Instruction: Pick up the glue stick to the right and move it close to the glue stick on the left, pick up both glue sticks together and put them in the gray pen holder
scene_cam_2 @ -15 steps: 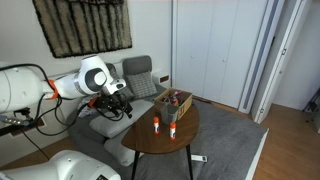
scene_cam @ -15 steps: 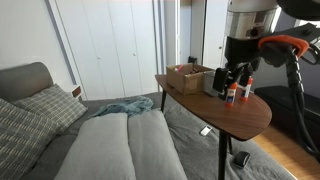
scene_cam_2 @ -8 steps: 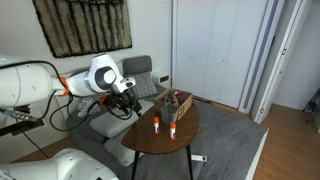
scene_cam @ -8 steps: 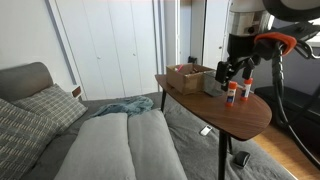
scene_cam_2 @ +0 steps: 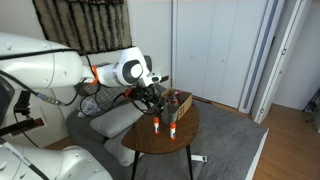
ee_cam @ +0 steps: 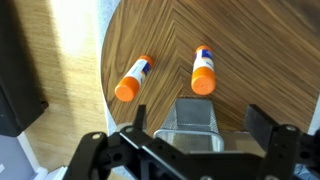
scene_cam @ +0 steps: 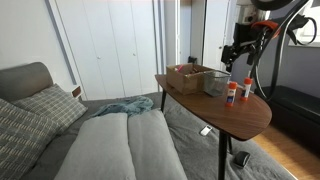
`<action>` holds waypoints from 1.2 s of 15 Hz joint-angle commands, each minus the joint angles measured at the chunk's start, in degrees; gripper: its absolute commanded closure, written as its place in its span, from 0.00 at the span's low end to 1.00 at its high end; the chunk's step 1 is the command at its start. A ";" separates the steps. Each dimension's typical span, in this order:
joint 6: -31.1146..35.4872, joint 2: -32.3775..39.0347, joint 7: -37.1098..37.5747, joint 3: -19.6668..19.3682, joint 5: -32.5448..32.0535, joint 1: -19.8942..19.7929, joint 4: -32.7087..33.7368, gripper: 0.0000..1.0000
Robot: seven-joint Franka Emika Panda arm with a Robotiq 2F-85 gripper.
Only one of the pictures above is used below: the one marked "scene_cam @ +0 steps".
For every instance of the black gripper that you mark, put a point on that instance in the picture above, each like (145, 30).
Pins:
(248, 35)

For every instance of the orange capped glue stick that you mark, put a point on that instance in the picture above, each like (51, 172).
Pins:
(246, 90)
(231, 95)

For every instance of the white door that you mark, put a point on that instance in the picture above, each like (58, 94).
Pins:
(215, 33)

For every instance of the small black device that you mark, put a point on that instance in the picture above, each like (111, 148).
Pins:
(192, 60)

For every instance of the dark wooden side table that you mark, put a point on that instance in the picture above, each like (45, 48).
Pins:
(240, 116)

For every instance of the small red object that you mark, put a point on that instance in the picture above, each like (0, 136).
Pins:
(180, 68)

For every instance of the brown cardboard box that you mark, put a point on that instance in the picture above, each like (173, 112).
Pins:
(181, 83)

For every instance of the black bench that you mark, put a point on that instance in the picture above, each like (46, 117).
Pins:
(293, 106)

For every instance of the white remote control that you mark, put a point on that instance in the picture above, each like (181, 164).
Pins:
(206, 130)

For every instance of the grey sofa bed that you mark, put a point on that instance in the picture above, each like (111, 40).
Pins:
(200, 150)

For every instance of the small black pouch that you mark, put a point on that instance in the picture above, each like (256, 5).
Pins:
(242, 159)

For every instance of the crumpled teal blanket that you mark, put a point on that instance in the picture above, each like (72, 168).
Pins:
(130, 105)

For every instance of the long light grey pillow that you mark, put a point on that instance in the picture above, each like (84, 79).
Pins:
(153, 146)
(96, 150)

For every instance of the white wardrobe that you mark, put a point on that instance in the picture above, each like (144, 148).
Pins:
(110, 46)

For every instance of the small wooden nightstand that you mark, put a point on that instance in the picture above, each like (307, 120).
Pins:
(77, 91)

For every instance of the grey plaid pillow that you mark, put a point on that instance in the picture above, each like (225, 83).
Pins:
(53, 103)
(23, 140)

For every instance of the grey upholstered headboard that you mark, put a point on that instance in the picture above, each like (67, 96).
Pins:
(23, 80)

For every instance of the white window frame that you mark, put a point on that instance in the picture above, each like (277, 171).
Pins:
(310, 36)

